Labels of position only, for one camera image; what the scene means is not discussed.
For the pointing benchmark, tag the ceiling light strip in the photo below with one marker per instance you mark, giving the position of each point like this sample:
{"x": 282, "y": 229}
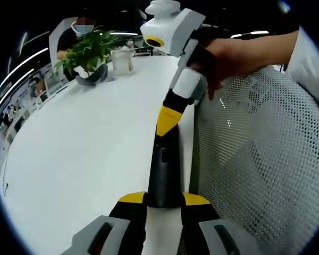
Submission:
{"x": 24, "y": 62}

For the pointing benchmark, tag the person's white shirt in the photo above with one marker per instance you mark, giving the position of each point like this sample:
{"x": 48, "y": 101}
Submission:
{"x": 311, "y": 61}

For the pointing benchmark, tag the black remote control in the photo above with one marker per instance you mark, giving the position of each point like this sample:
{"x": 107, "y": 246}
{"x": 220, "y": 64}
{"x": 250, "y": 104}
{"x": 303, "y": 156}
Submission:
{"x": 164, "y": 175}

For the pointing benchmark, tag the white translucent container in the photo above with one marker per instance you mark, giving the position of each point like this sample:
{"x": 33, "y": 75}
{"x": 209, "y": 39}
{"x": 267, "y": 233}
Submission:
{"x": 121, "y": 62}

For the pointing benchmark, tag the green potted plant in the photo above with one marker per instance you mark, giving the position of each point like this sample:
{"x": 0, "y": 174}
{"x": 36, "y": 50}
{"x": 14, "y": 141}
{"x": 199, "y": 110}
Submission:
{"x": 90, "y": 50}

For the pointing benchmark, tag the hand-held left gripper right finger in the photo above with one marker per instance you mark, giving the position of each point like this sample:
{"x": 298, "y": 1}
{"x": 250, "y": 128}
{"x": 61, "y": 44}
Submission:
{"x": 196, "y": 220}

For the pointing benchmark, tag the person's right hand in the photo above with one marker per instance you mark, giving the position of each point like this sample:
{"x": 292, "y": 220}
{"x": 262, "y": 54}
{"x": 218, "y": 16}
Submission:
{"x": 228, "y": 58}

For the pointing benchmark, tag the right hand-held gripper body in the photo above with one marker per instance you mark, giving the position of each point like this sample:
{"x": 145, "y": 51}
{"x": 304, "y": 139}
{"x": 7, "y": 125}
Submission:
{"x": 162, "y": 26}

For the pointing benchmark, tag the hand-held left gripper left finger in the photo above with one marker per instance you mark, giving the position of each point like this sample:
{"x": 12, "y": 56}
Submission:
{"x": 127, "y": 225}

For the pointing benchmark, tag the grey mesh office chair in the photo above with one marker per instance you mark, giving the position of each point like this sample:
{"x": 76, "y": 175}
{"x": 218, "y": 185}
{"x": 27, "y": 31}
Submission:
{"x": 255, "y": 159}

